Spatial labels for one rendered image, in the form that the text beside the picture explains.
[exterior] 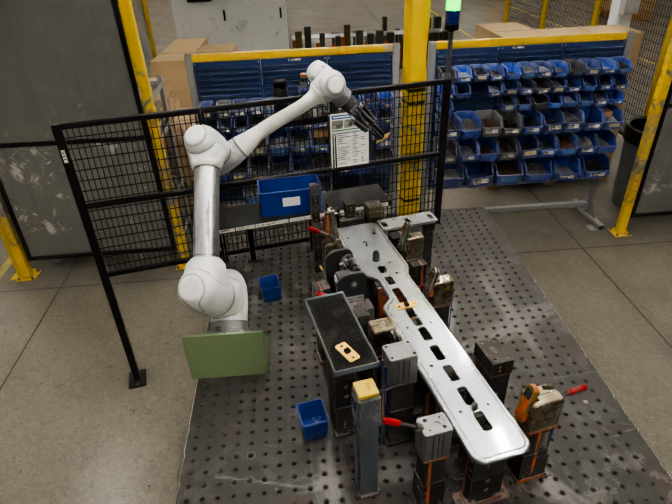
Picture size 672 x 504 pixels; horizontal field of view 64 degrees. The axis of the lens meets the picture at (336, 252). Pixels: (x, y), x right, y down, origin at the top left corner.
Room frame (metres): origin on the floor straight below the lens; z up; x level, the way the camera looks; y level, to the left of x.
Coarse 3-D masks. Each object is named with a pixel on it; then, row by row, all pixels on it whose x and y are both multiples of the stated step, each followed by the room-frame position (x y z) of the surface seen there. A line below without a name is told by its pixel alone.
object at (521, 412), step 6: (528, 384) 1.10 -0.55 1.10; (534, 384) 1.09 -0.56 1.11; (528, 390) 1.08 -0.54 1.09; (534, 390) 1.07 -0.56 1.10; (522, 396) 1.10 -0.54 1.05; (528, 396) 1.07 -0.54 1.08; (534, 396) 1.07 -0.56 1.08; (522, 402) 1.09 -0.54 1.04; (528, 402) 1.07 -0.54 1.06; (516, 408) 1.09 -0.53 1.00; (522, 408) 1.08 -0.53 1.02; (528, 408) 1.06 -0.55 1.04; (516, 414) 1.09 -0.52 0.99; (522, 414) 1.07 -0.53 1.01; (522, 420) 1.06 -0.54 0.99
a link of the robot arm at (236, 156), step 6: (234, 144) 2.20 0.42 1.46; (234, 150) 2.18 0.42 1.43; (234, 156) 2.16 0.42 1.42; (240, 156) 2.19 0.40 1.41; (228, 162) 2.14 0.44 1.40; (234, 162) 2.17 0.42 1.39; (240, 162) 2.20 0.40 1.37; (222, 168) 2.14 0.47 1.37; (228, 168) 2.17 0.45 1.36; (222, 174) 2.17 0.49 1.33
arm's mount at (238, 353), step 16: (192, 336) 1.57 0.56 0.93; (208, 336) 1.57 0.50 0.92; (224, 336) 1.58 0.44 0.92; (240, 336) 1.58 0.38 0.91; (256, 336) 1.58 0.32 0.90; (192, 352) 1.57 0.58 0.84; (208, 352) 1.57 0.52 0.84; (224, 352) 1.58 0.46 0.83; (240, 352) 1.58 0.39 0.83; (256, 352) 1.58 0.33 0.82; (192, 368) 1.57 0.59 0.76; (208, 368) 1.57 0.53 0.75; (224, 368) 1.58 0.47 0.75; (240, 368) 1.58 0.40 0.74; (256, 368) 1.58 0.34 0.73
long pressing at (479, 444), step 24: (360, 240) 2.11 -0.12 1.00; (384, 240) 2.10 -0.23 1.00; (360, 264) 1.91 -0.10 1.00; (384, 264) 1.91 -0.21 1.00; (384, 288) 1.73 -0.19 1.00; (408, 288) 1.73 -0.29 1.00; (384, 312) 1.58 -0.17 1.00; (432, 312) 1.57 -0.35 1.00; (408, 336) 1.44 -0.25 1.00; (432, 336) 1.44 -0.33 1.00; (432, 360) 1.32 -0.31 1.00; (456, 360) 1.31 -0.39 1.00; (432, 384) 1.21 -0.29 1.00; (456, 384) 1.20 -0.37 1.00; (480, 384) 1.20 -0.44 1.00; (456, 408) 1.11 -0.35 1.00; (480, 408) 1.10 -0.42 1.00; (504, 408) 1.10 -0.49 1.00; (456, 432) 1.02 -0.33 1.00; (480, 432) 1.02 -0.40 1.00; (504, 432) 1.01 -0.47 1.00; (480, 456) 0.94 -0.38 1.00; (504, 456) 0.94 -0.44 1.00
